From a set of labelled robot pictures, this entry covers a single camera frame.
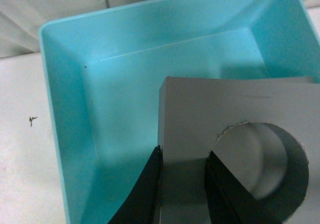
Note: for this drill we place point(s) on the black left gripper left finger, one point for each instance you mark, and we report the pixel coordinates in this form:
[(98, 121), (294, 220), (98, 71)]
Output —
[(140, 205)]

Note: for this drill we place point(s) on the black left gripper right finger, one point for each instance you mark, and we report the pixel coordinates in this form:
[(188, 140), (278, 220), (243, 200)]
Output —
[(228, 200)]

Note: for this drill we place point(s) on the light blue plastic box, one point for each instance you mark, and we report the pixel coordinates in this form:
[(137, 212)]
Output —
[(103, 71)]

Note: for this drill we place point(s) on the gray cube with round hole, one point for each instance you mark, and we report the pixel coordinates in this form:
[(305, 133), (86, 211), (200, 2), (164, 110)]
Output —
[(267, 133)]

